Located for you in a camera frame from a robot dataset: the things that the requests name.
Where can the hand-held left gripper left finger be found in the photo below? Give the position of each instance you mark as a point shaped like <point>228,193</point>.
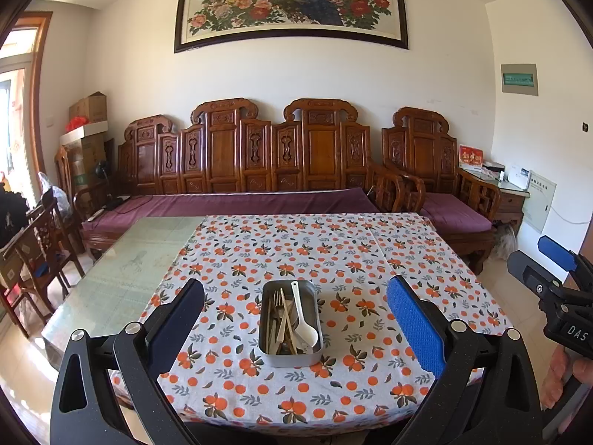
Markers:
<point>181,319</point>

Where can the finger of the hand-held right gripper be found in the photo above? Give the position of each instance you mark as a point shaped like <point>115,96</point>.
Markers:
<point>526,270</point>
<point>556,249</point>

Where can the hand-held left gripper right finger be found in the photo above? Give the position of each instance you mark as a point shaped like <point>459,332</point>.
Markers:
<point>412,324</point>

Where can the rectangular metal tray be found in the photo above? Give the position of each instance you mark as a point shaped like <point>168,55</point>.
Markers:
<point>266,357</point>

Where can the metal fork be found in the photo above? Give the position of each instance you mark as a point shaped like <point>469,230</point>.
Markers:
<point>277,301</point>

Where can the cream wooden spoon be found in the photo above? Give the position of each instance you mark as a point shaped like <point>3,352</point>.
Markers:
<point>283,329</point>

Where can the white plastic spoon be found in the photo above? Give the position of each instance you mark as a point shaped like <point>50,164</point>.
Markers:
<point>305,329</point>

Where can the person's right hand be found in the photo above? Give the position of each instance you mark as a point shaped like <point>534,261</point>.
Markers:
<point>560,375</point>

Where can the grey fluffy thing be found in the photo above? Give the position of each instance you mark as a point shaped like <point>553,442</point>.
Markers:
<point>505,241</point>

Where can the wooden side table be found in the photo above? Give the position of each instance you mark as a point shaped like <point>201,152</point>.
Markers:
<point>512,201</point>

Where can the white desk device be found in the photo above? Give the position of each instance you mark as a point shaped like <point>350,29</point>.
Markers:
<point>519,177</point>

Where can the small purple seat cushion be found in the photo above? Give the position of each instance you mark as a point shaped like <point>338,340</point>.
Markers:
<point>454,213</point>

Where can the orange fruit print tablecloth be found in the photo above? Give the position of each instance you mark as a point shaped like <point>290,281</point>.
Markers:
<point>278,250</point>

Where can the red card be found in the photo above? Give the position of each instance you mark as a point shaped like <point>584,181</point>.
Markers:
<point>470,155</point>

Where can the long purple seat cushion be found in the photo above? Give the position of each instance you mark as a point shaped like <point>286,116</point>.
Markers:
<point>231,201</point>

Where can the wooden dining chair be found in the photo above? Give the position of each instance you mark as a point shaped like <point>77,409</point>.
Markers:
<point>39,250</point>

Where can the carved wooden armchair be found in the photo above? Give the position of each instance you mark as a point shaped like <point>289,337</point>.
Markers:
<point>424,146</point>

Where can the black desk lamp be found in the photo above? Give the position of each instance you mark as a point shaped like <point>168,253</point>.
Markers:
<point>103,174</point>

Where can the carved wooden long sofa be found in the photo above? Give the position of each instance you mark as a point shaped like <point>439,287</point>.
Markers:
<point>231,148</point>

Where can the clear plastic bag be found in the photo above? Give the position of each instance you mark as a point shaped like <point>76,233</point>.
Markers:
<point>53,190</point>

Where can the large cardboard box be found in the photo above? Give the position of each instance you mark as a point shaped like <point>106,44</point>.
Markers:
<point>85,162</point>

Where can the white flat box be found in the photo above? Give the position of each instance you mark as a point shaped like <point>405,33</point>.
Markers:
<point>85,132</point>

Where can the brown cardboard box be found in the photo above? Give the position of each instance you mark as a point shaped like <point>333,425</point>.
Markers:
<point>90,106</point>

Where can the framed peacock flower painting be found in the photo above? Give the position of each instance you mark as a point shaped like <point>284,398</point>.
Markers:
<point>292,9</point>

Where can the grey wall panel box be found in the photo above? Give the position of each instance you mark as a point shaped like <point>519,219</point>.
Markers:
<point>539,201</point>

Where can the wall box with green label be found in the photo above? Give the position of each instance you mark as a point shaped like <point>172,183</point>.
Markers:
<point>520,79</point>

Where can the wooden door frame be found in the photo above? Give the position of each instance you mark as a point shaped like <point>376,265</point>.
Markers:
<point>39,88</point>

